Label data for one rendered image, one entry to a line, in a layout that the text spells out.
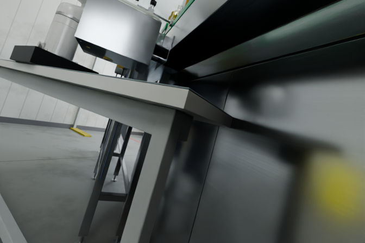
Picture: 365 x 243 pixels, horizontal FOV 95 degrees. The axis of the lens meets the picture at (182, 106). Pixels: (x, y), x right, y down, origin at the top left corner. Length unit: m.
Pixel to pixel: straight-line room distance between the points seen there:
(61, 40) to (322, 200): 0.98
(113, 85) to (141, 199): 0.24
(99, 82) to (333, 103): 0.47
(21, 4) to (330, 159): 3.47
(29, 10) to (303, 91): 3.39
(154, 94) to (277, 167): 0.29
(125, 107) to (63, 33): 0.60
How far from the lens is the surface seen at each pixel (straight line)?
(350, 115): 0.38
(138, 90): 0.33
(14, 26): 3.38
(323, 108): 0.40
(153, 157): 0.34
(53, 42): 0.94
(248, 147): 0.47
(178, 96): 0.27
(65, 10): 0.98
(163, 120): 0.33
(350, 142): 0.37
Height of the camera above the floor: 0.70
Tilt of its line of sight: 5 degrees up
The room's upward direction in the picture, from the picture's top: 16 degrees clockwise
